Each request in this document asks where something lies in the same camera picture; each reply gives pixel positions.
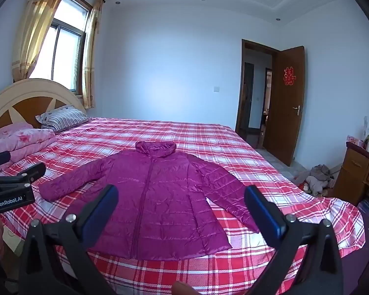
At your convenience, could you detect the wooden desk with drawers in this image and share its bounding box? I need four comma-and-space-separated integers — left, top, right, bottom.
332, 141, 369, 206

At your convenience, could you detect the brown wooden door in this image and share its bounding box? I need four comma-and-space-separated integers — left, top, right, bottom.
262, 46, 306, 167

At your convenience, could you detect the dark wooden door frame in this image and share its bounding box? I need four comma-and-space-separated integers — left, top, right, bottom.
235, 38, 279, 136

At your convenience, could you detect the yellow curtain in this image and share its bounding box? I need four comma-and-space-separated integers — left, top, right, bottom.
12, 0, 74, 82
81, 0, 106, 109

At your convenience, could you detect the bed with red plaid sheet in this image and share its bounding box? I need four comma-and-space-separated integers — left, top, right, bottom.
0, 117, 366, 295

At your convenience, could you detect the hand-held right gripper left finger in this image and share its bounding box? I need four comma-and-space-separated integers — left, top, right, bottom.
18, 184, 123, 295

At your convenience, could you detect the cream and brown headboard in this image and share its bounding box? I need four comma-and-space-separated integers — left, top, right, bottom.
0, 78, 87, 136

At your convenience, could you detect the purple quilted jacket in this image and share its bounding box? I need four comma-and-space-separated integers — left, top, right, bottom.
38, 141, 260, 260

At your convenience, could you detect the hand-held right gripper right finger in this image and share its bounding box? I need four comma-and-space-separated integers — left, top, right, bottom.
244, 185, 345, 295

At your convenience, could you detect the striped pillow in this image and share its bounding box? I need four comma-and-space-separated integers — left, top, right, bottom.
35, 105, 90, 133

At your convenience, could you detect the pink floral folded quilt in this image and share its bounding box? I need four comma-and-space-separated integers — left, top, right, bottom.
0, 122, 58, 173

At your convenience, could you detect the red paper door decoration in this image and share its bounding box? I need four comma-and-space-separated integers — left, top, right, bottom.
283, 65, 296, 86

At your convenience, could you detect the pile of clothes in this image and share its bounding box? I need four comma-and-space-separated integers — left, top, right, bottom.
293, 164, 337, 196

